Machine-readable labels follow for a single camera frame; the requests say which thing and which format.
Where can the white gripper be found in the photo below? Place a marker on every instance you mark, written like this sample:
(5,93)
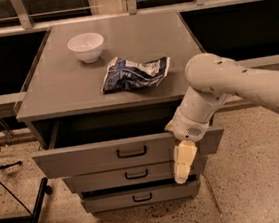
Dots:
(187,125)

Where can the grey top drawer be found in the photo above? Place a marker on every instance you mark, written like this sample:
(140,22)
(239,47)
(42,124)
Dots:
(102,143)

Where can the grey drawer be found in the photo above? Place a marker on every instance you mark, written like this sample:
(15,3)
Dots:
(120,177)
(139,197)
(102,143)

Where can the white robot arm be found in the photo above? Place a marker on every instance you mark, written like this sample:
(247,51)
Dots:
(212,80)

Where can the grey drawer cabinet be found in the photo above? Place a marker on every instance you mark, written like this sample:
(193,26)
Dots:
(98,103)

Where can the grey middle drawer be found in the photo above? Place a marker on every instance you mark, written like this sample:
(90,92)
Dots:
(120,177)

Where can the grey bottom drawer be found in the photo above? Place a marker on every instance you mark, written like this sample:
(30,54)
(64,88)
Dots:
(139,197)

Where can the crumpled blue white bag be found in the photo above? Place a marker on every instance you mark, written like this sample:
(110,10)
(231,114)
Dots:
(127,75)

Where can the white bowl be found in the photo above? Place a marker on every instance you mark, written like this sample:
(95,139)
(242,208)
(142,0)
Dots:
(87,47)

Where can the metal window railing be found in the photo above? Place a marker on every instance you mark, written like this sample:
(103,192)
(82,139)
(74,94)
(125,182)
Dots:
(124,9)

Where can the black metal stand leg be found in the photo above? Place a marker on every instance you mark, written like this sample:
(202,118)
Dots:
(34,216)

